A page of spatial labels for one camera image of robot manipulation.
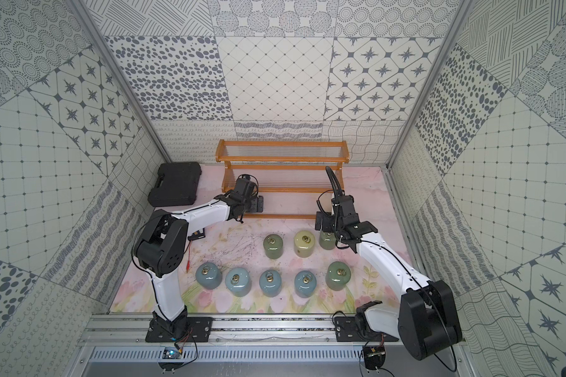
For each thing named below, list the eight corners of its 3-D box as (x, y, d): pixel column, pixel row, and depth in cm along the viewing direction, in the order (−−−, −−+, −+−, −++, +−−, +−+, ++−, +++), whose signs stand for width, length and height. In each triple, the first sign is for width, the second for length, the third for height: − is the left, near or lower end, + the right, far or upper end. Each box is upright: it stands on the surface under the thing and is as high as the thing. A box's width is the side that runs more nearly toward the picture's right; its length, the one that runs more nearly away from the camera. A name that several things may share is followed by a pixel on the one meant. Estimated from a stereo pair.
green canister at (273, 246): (264, 259, 91) (262, 250, 85) (266, 243, 96) (264, 233, 89) (283, 259, 91) (282, 250, 85) (283, 243, 96) (282, 233, 89)
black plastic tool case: (149, 209, 107) (142, 200, 101) (167, 170, 122) (162, 161, 117) (192, 209, 107) (187, 200, 101) (205, 170, 122) (201, 161, 117)
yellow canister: (294, 258, 92) (294, 247, 85) (294, 241, 97) (294, 230, 89) (313, 258, 92) (315, 247, 85) (312, 241, 97) (314, 230, 89)
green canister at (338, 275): (326, 290, 84) (329, 283, 77) (324, 270, 89) (327, 260, 82) (347, 290, 84) (352, 283, 77) (344, 270, 89) (348, 260, 82)
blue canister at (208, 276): (200, 289, 84) (192, 281, 77) (205, 272, 88) (197, 262, 81) (219, 289, 84) (213, 281, 77) (223, 272, 88) (217, 262, 81)
